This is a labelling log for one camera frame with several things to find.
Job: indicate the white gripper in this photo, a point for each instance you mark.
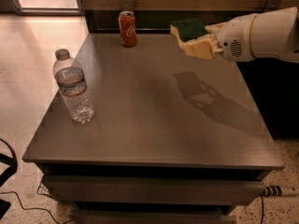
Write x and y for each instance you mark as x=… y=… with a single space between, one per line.
x=234 y=37

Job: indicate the green and yellow sponge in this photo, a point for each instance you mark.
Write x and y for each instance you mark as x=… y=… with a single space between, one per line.
x=188 y=30

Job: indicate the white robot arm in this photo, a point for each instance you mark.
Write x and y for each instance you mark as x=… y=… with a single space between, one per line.
x=274 y=35

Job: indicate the clear plastic water bottle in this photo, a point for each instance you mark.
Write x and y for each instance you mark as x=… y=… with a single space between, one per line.
x=72 y=85

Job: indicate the red cola can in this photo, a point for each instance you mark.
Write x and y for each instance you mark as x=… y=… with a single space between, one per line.
x=127 y=28

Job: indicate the grey drawer cabinet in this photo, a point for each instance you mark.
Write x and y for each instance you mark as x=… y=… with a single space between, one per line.
x=158 y=114

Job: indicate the upper grey drawer front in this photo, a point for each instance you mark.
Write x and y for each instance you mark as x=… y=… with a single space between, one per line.
x=151 y=190

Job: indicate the grey drawer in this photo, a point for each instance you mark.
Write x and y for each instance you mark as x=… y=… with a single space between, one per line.
x=115 y=217
x=151 y=190

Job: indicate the lower grey drawer front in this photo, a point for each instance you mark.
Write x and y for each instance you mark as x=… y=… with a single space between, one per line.
x=115 y=217

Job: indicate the black chair base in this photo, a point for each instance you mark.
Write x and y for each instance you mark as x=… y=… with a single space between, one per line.
x=12 y=165

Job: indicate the right metal wall bracket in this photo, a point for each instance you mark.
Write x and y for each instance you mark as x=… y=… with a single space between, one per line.
x=272 y=5

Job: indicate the metal wall bracket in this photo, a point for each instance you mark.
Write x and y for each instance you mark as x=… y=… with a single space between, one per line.
x=272 y=5
x=127 y=5

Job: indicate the left metal wall bracket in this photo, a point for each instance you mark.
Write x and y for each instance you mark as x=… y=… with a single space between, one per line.
x=127 y=5

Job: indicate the striped cable plug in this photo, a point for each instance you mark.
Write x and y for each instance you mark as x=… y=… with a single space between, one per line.
x=280 y=191

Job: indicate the window frame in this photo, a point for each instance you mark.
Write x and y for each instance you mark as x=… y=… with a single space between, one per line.
x=46 y=0

